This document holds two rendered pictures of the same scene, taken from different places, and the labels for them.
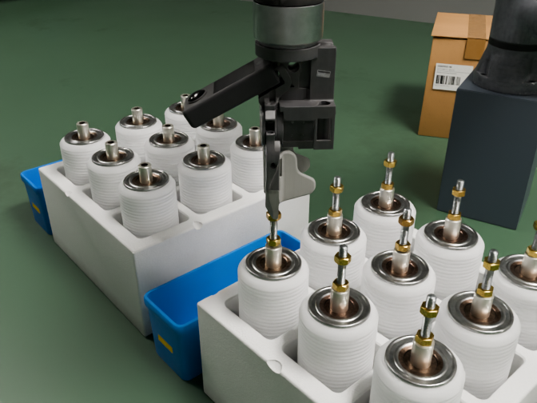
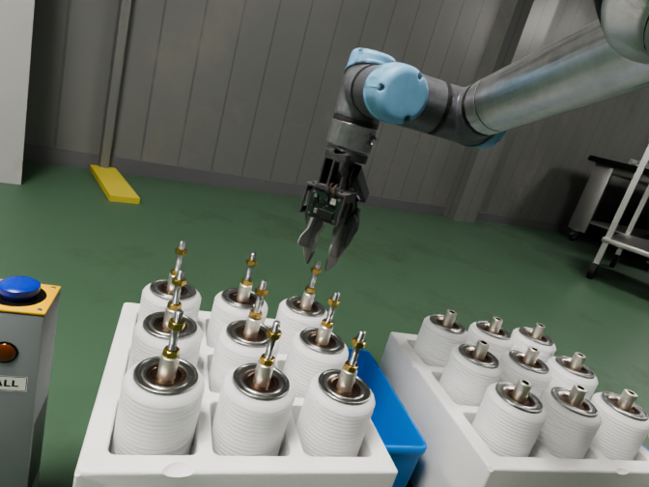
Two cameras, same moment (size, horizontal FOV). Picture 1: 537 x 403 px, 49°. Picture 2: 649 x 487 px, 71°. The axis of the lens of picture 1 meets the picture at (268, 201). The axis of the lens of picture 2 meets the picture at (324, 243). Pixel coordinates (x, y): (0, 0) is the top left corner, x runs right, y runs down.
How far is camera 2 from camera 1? 1.18 m
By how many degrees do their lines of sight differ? 99
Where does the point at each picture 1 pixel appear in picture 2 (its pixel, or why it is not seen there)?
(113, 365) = not seen: hidden behind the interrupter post
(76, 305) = not seen: hidden behind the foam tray
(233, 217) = (428, 393)
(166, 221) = (418, 348)
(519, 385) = (115, 365)
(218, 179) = (452, 361)
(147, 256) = (391, 343)
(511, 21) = not seen: outside the picture
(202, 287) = (379, 396)
